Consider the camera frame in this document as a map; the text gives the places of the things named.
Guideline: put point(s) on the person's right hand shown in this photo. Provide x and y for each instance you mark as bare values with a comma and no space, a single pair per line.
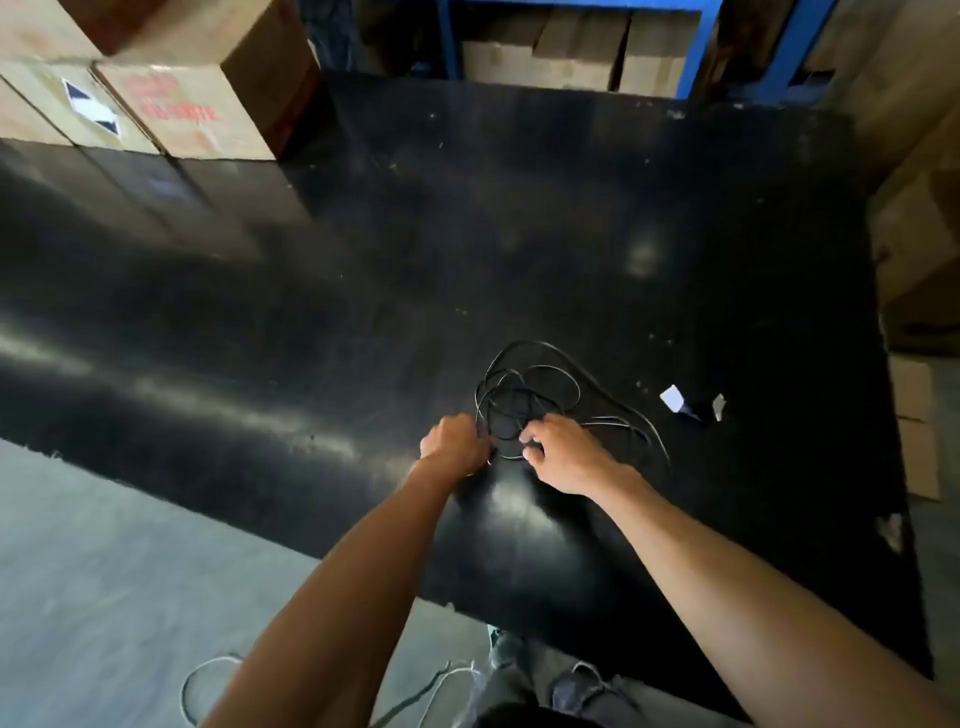
566,454

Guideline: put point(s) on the person's left hand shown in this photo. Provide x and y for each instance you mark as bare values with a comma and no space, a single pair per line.
454,444

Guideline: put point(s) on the person's left forearm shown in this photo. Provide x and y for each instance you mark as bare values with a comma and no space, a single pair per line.
337,615

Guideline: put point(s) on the person's right forearm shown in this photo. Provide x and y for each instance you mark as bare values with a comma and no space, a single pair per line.
750,600

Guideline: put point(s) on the person's legs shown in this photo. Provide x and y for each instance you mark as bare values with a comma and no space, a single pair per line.
517,675

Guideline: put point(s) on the flat cardboard sheet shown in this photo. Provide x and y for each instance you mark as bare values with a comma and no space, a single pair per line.
915,420

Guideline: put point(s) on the rows of small cardboard boxes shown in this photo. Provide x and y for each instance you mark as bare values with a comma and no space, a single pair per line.
525,67

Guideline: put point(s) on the cardboard box red print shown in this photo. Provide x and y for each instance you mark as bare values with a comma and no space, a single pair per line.
37,26
187,112

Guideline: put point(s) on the blue metal shelf rack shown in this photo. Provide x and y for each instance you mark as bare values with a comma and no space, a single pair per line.
701,45

